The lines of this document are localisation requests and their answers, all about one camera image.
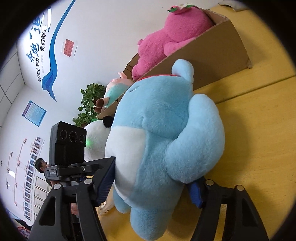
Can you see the teal and pink plush toy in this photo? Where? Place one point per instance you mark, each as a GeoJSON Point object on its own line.
{"type": "Point", "coordinates": [113, 92]}

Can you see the magenta strawberry bear plush toy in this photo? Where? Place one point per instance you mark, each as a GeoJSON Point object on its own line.
{"type": "Point", "coordinates": [171, 34]}

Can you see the green potted plant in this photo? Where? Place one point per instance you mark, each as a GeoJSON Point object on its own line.
{"type": "Point", "coordinates": [89, 102]}

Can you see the blue and white plush toy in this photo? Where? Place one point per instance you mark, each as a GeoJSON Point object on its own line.
{"type": "Point", "coordinates": [166, 129]}

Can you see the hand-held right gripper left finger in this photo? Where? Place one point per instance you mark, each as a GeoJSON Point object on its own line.
{"type": "Point", "coordinates": [105, 183]}

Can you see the round wall emblem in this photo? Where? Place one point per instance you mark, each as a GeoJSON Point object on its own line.
{"type": "Point", "coordinates": [23, 233]}

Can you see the grey folded cloth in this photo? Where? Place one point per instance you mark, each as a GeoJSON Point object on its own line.
{"type": "Point", "coordinates": [233, 4]}

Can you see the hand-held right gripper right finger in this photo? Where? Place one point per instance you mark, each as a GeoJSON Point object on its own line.
{"type": "Point", "coordinates": [196, 193]}

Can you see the brown cardboard box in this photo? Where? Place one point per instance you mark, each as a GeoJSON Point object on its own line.
{"type": "Point", "coordinates": [217, 53]}

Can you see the blue wave wall decal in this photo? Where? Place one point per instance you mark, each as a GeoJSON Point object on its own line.
{"type": "Point", "coordinates": [49, 78]}

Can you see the wall photo chart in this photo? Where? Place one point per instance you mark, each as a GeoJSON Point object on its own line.
{"type": "Point", "coordinates": [27, 180]}

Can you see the red wall notice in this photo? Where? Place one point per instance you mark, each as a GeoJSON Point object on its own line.
{"type": "Point", "coordinates": [69, 47]}

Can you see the person's left hand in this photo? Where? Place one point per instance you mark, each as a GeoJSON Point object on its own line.
{"type": "Point", "coordinates": [74, 208]}

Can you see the blue framed wall poster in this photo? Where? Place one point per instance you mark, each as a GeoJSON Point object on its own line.
{"type": "Point", "coordinates": [33, 113]}

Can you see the white panda plush toy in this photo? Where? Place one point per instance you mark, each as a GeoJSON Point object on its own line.
{"type": "Point", "coordinates": [97, 136]}

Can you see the cream coloured object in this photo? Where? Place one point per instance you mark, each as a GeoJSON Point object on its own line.
{"type": "Point", "coordinates": [106, 207]}

